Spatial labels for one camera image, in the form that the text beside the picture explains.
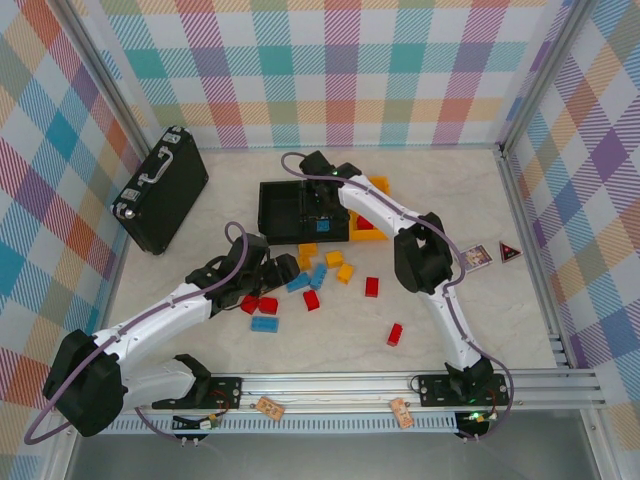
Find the black two-compartment container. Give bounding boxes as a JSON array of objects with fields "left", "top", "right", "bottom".
[{"left": 257, "top": 180, "right": 351, "bottom": 246}]

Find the yellow plastic bin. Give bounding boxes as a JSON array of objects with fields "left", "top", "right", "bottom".
[{"left": 347, "top": 174, "right": 394, "bottom": 244}]

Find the orange paper tag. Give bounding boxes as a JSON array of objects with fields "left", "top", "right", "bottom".
[
  {"left": 255, "top": 396, "right": 285, "bottom": 421},
  {"left": 389, "top": 397, "right": 415, "bottom": 430}
]

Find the yellow left power connector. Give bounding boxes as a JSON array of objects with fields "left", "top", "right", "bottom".
[{"left": 172, "top": 413, "right": 224, "bottom": 432}]

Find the yellow power connector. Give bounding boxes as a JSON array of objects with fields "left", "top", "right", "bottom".
[
  {"left": 172, "top": 413, "right": 224, "bottom": 432},
  {"left": 457, "top": 409, "right": 496, "bottom": 426}
]

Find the colourful picture card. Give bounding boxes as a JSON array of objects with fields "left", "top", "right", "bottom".
[{"left": 458, "top": 243, "right": 494, "bottom": 274}]

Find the yellow right power connector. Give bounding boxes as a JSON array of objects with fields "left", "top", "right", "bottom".
[{"left": 457, "top": 409, "right": 496, "bottom": 426}]

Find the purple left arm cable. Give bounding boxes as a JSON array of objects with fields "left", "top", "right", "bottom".
[{"left": 23, "top": 221, "right": 251, "bottom": 447}]

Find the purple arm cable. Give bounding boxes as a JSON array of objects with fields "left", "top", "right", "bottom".
[
  {"left": 23, "top": 221, "right": 251, "bottom": 447},
  {"left": 280, "top": 151, "right": 515, "bottom": 445}
]

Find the black briefcase with silver handle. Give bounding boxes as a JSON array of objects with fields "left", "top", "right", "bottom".
[{"left": 110, "top": 124, "right": 210, "bottom": 257}]

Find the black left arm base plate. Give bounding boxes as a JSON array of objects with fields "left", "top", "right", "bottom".
[{"left": 207, "top": 375, "right": 245, "bottom": 410}]

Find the aluminium mounting rail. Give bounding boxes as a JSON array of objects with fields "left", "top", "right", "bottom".
[{"left": 209, "top": 372, "right": 601, "bottom": 417}]

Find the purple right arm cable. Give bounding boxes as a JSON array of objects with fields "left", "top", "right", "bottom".
[{"left": 280, "top": 151, "right": 515, "bottom": 445}]

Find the slotted grey cable duct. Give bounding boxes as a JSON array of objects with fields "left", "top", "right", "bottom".
[{"left": 107, "top": 413, "right": 459, "bottom": 435}]

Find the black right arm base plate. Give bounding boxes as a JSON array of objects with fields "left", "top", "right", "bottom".
[{"left": 414, "top": 372, "right": 511, "bottom": 407}]

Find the aluminium side rail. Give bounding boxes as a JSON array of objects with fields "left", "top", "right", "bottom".
[{"left": 498, "top": 145, "right": 572, "bottom": 372}]

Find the aluminium frame post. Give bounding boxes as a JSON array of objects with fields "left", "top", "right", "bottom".
[
  {"left": 59, "top": 0, "right": 154, "bottom": 169},
  {"left": 497, "top": 0, "right": 601, "bottom": 151}
]

